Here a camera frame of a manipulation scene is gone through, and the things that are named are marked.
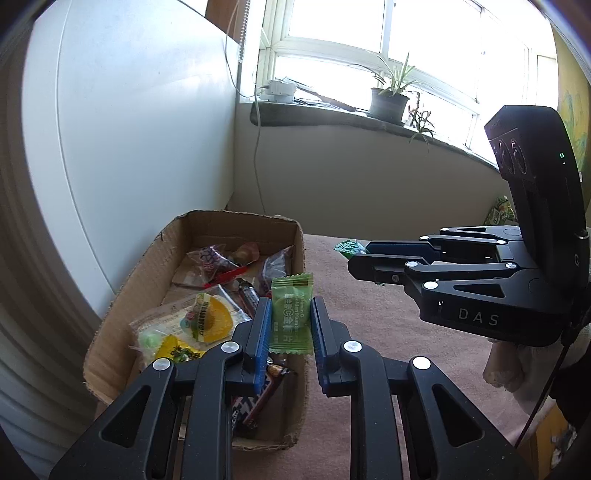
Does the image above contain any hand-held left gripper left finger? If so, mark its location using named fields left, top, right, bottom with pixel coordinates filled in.
left=48, top=298, right=273, bottom=480

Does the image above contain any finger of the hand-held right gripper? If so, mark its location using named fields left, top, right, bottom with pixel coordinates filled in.
left=347, top=251, right=550, bottom=305
left=365, top=225, right=525, bottom=266

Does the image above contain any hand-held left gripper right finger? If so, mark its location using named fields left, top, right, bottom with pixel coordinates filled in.
left=310, top=296, right=520, bottom=480

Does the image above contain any light green square packet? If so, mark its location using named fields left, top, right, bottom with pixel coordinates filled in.
left=268, top=272, right=315, bottom=355

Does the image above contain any short brown chocolate bar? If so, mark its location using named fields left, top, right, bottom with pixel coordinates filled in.
left=233, top=277, right=259, bottom=319

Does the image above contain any red-ended dried fruit packet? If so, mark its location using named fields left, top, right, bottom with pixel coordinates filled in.
left=186, top=244, right=252, bottom=289
left=256, top=246, right=295, bottom=296

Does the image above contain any long brown chocolate bar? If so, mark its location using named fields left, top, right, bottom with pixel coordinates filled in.
left=228, top=362, right=296, bottom=439

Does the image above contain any yellow jelly cup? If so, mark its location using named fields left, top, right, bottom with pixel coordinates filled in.
left=231, top=242, right=260, bottom=265

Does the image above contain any black and yellow packet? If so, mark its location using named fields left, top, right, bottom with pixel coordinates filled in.
left=154, top=335, right=206, bottom=367

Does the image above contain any clear cracker packet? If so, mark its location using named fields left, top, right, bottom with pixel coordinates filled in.
left=129, top=284, right=254, bottom=352

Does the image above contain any green candy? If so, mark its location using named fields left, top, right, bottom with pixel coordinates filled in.
left=137, top=330, right=163, bottom=356

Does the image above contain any brown cardboard box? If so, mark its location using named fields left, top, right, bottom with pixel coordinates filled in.
left=83, top=210, right=311, bottom=452

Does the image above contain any person's right hand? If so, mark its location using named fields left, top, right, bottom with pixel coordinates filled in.
left=482, top=340, right=529, bottom=393

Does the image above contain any green printed bag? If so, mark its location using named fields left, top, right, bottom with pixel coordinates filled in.
left=482, top=196, right=517, bottom=227

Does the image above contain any potted spider plant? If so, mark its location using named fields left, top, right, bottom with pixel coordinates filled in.
left=355, top=51, right=437, bottom=148

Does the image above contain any grey window sill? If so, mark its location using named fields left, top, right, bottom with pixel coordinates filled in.
left=249, top=99, right=502, bottom=169

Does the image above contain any white power adapter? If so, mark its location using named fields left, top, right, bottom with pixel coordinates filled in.
left=259, top=79, right=296, bottom=104

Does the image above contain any white framed window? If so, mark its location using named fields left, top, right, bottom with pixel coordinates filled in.
left=254, top=0, right=559, bottom=162

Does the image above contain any white cabinet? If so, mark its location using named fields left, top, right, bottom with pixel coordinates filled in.
left=21, top=0, right=243, bottom=324

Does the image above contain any yellow printed bag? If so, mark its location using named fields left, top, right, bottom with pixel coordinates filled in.
left=529, top=401, right=580, bottom=476

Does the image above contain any white ribbed panel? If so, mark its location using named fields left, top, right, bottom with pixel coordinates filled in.
left=0, top=138, right=107, bottom=462

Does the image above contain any brown wooden panel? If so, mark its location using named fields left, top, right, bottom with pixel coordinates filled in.
left=205, top=0, right=252, bottom=42

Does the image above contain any wall map poster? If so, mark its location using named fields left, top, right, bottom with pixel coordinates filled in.
left=551, top=28, right=591, bottom=185

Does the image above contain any white hanging cable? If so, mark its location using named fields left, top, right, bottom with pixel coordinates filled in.
left=224, top=0, right=259, bottom=100

